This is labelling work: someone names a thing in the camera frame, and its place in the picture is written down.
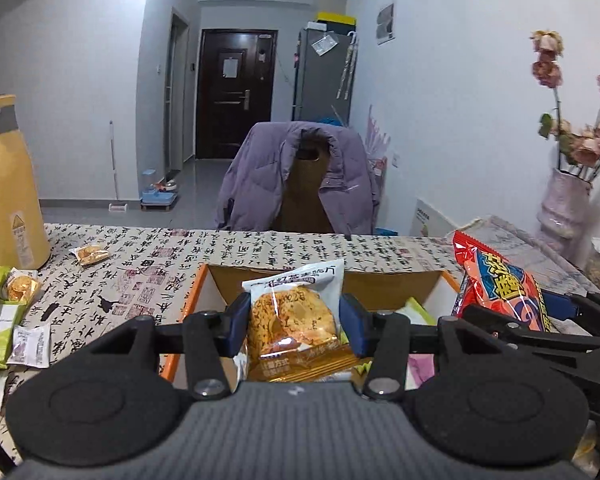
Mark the yellow thermos bottle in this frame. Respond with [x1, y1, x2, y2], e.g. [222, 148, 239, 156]
[0, 93, 52, 271]

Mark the yellow box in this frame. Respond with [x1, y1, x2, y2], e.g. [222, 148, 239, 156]
[315, 11, 357, 26]

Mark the white cracker snack packet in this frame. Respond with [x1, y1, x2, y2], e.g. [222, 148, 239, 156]
[241, 258, 359, 384]

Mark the striped folded umbrella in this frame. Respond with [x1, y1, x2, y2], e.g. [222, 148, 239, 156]
[337, 32, 359, 101]

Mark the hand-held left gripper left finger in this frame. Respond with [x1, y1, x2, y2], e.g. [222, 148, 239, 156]
[87, 292, 254, 402]

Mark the brown wooden chair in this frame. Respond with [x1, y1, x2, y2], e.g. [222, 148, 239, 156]
[278, 134, 337, 234]

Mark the small clear cookie packet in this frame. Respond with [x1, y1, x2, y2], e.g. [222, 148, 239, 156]
[4, 268, 42, 306]
[69, 242, 112, 267]

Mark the white wall panel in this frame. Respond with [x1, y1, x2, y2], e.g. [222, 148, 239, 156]
[376, 2, 397, 45]

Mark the dried pink rose bouquet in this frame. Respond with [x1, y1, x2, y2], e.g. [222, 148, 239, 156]
[529, 29, 600, 182]

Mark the red colourful chips bag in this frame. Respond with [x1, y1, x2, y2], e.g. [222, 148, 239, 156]
[452, 229, 552, 334]

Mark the white leaning board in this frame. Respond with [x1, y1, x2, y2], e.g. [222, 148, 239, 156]
[413, 197, 456, 237]

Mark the pink plastic bag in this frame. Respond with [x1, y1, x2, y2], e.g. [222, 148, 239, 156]
[364, 104, 394, 181]

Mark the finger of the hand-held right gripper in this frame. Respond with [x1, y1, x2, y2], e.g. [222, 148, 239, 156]
[462, 303, 600, 362]
[542, 290, 600, 334]

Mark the grey refrigerator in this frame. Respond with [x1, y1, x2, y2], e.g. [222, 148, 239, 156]
[292, 26, 359, 126]

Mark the calligraphy print tablecloth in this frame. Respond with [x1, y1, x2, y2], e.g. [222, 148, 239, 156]
[0, 222, 462, 472]

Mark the blue pet water dispenser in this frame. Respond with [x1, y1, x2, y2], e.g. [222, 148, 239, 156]
[140, 168, 179, 209]

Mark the pink textured vase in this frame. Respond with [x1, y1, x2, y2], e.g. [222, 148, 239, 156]
[537, 167, 594, 254]

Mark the grey patterned cloth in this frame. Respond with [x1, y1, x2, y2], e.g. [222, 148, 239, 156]
[442, 214, 600, 296]

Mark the dark brown entrance door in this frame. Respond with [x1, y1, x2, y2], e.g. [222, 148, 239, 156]
[195, 28, 279, 161]

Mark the clear bag on refrigerator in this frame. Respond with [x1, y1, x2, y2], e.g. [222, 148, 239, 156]
[311, 33, 338, 56]

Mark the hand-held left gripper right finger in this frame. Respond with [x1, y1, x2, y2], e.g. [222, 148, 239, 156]
[339, 293, 507, 402]

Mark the purple puffer jacket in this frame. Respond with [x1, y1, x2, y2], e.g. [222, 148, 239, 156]
[214, 120, 381, 235]

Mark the orange cardboard box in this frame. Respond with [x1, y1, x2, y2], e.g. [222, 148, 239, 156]
[162, 262, 464, 392]

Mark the grey side door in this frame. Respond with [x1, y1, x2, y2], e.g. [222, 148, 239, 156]
[163, 7, 191, 174]

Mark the pink snack packet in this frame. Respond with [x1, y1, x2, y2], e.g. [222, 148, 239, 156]
[408, 354, 435, 388]

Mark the white mop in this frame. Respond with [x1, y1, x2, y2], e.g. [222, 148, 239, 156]
[108, 119, 129, 214]

